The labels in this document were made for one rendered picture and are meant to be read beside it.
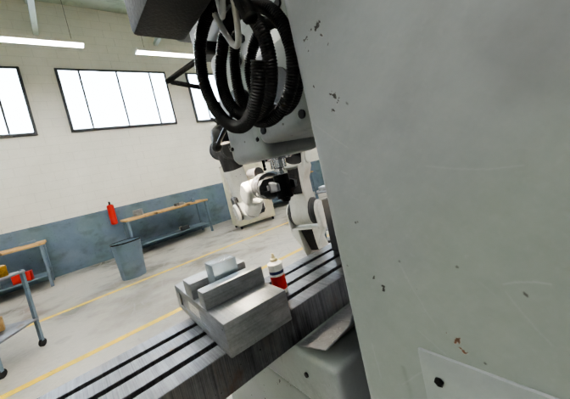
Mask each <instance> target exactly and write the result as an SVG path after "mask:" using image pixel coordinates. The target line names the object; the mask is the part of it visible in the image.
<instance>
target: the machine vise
mask: <svg viewBox="0 0 570 399"><path fill-rule="evenodd" d="M175 289H176V295H177V299H178V302H179V306H180V308H181V309H182V310H183V311H184V312H185V313H186V314H187V315H188V316H189V317H190V318H191V319H192V320H193V321H194V322H195V323H196V324H197V325H198V326H199V327H200V328H201V329H202V330H203V331H204V332H205V333H206V334H207V335H208V336H209V337H210V338H211V339H212V340H213V341H214V342H215V343H216V344H217V345H218V346H219V347H220V348H221V349H222V350H223V351H224V352H225V353H226V354H227V355H228V356H229V357H230V358H233V357H235V356H236V355H238V354H239V353H241V352H242V351H244V350H246V349H247V348H249V347H250V346H252V345H253V344H255V343H256V342H258V341H259V340H261V339H263V338H264V337H266V336H267V335H268V334H270V333H272V332H273V331H275V330H276V329H278V328H280V327H281V326H283V325H284V324H285V323H287V322H289V321H290V320H291V319H292V317H291V313H290V309H289V305H288V298H287V295H286V291H285V289H281V288H278V287H276V286H274V285H272V284H268V283H266V282H265V279H264V275H263V272H262V268H261V266H259V265H256V264H254V265H251V266H249V267H246V268H244V269H242V270H240V271H238V272H236V273H233V274H231V275H229V276H227V277H224V278H222V279H220V280H218V281H215V282H214V283H212V284H209V285H206V286H204V287H203V288H201V289H198V297H199V298H198V299H196V300H193V299H192V298H191V297H189V296H188V295H187V294H186V291H185V288H184V284H183V281H182V282H180V283H178V284H175Z"/></svg>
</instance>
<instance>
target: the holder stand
mask: <svg viewBox="0 0 570 399"><path fill-rule="evenodd" d="M321 202H322V206H323V210H324V214H325V218H326V222H327V229H328V232H329V237H330V241H331V245H332V250H333V251H339V250H338V243H337V239H336V235H335V231H334V227H333V220H332V216H331V212H330V208H329V204H328V199H327V198H325V199H323V200H322V201H321Z"/></svg>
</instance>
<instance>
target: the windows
mask: <svg viewBox="0 0 570 399"><path fill-rule="evenodd" d="M54 72H55V75H56V78H57V82H58V84H59V91H60V93H61V97H62V99H63V103H64V108H65V112H66V115H67V118H68V122H69V124H70V130H71V132H90V131H101V130H111V129H122V128H133V127H144V126H164V125H175V124H177V120H176V114H175V111H174V107H173V103H172V100H171V96H170V90H169V87H168V84H167V83H165V79H166V76H165V73H164V72H161V71H138V70H91V69H67V68H54ZM208 75H209V80H210V84H211V86H212V88H213V92H214V95H215V97H216V98H217V100H218V102H219V100H220V99H219V95H218V92H217V88H216V84H215V78H214V74H208ZM185 77H186V80H187V82H188V83H192V84H197V85H198V80H197V79H198V78H197V76H196V73H185ZM188 91H189V94H190V98H191V101H192V105H193V111H194V114H195V118H196V122H207V121H212V120H211V119H210V117H214V116H213V115H212V114H211V113H210V110H209V108H208V107H207V105H206V103H205V101H204V98H203V97H202V96H203V95H202V94H201V90H198V89H194V88H190V87H189V88H188ZM37 135H38V133H37V130H36V125H35V122H34V119H33V115H32V113H31V107H30V104H29V101H28V98H27V95H26V91H25V86H24V83H23V80H22V77H21V74H20V68H19V66H0V138H16V137H26V136H37Z"/></svg>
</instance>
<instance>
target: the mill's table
mask: <svg viewBox="0 0 570 399"><path fill-rule="evenodd" d="M283 270H284V273H285V278H286V281H287V285H288V292H287V293H286V295H287V298H288V305H289V309H290V313H291V317H292V319H291V320H290V321H289V322H287V323H285V324H284V325H283V326H281V327H280V328H278V329H276V330H275V331H273V332H272V333H270V334H268V335H267V336H266V337H264V338H263V339H261V340H259V341H258V342H256V343H255V344H253V345H252V346H250V347H249V348H247V349H246V350H244V351H242V352H241V353H239V354H238V355H236V356H235V357H233V358H230V357H229V356H228V355H227V354H226V353H225V352H224V351H223V350H222V349H221V348H220V347H219V346H218V345H217V344H216V343H215V342H214V341H213V340H212V339H211V338H210V337H209V336H208V335H207V334H206V333H205V332H204V331H203V330H202V329H201V328H200V327H199V326H198V325H197V324H196V323H195V322H194V321H193V320H192V319H191V318H188V319H186V320H184V321H183V322H181V323H179V324H177V325H175V326H173V327H171V328H169V329H167V330H166V331H164V332H162V333H160V334H157V335H155V336H154V337H153V338H151V339H149V340H146V341H144V342H143V343H141V344H139V345H137V346H135V347H133V348H131V349H130V350H128V351H125V352H123V353H122V354H120V355H119V356H117V357H114V358H112V359H110V360H108V361H107V362H105V363H103V364H101V365H99V366H97V367H95V368H93V369H91V370H90V371H88V372H86V373H84V374H82V375H80V376H78V377H76V378H75V379H73V380H71V381H69V382H67V383H65V384H63V385H61V386H60V387H58V388H56V389H54V390H52V391H49V392H48V393H46V394H45V395H43V396H40V397H38V398H37V399H226V398H228V397H229V396H230V395H231V394H232V393H233V392H235V391H236V390H237V389H239V388H240V387H241V386H243V385H244V384H245V383H247V382H248V381H249V380H251V379H252V378H253V377H254V376H255V375H256V374H258V373H259V372H260V371H262V370H263V369H264V368H266V367H267V366H268V365H270V364H271V363H272V362H274V361H275V360H276V359H278V358H279V357H280V356H281V355H282V354H283V353H285V352H286V351H288V350H289V349H290V348H291V347H293V346H294V345H296V344H297V343H298V342H299V341H301V340H302V339H303V338H304V337H305V336H306V335H308V334H309V333H311V332H312V331H313V330H314V329H316V328H317V327H319V326H320V325H321V324H322V323H324V322H325V321H327V320H328V319H329V318H330V317H331V316H332V315H334V314H335V313H336V312H338V311H339V310H340V309H342V308H343V307H344V306H346V305H347V304H348V303H350V301H349V294H348V290H347V286H346V282H345V277H344V270H343V267H342V262H341V258H340V254H339V251H333V249H332V245H331V244H328V245H326V246H324V247H323V248H321V249H319V250H317V251H315V252H313V253H311V254H309V255H308V256H306V257H304V258H302V259H300V260H298V261H296V262H294V263H293V264H291V265H289V266H287V267H285V268H283Z"/></svg>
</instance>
